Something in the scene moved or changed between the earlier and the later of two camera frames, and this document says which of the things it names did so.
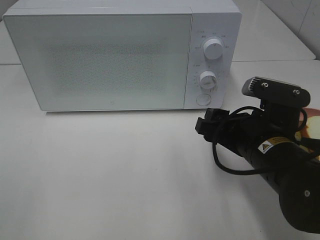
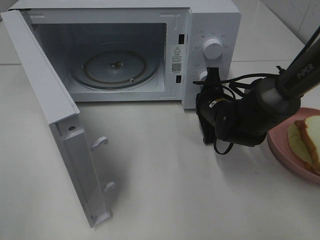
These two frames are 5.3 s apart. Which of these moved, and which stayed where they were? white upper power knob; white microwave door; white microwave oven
Moved: white microwave door
Stayed: white upper power knob; white microwave oven
